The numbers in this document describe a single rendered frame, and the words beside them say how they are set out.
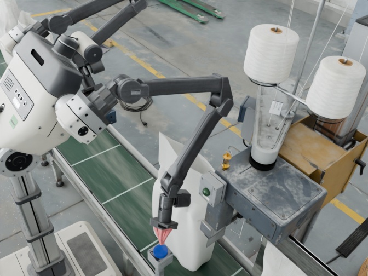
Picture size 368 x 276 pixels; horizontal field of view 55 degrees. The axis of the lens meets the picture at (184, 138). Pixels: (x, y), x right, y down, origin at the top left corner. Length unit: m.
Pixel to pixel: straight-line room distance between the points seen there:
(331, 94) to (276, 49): 0.23
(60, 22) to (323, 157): 1.17
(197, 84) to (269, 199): 0.47
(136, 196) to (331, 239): 1.47
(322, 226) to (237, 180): 1.86
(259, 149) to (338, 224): 1.93
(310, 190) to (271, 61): 0.44
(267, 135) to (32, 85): 0.82
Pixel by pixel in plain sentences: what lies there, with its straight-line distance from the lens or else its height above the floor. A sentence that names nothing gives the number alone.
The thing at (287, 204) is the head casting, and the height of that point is 1.34.
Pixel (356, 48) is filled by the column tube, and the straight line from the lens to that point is 1.32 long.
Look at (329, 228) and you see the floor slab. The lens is 2.97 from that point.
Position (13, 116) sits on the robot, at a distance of 1.38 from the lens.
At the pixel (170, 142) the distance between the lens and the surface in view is 1.73.
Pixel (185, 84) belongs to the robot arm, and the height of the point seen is 1.51.
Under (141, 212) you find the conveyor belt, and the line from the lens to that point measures 2.26.
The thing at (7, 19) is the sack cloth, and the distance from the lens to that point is 3.46.
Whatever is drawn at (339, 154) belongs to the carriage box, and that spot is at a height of 1.33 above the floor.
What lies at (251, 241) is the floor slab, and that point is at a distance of 2.69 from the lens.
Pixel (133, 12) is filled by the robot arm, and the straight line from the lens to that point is 1.74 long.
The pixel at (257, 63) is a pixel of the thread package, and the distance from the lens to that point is 1.25.
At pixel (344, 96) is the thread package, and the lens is 1.15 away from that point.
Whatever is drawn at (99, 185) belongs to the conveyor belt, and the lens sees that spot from 2.42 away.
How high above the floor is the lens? 2.15
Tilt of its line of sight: 40 degrees down
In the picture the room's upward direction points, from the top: 5 degrees clockwise
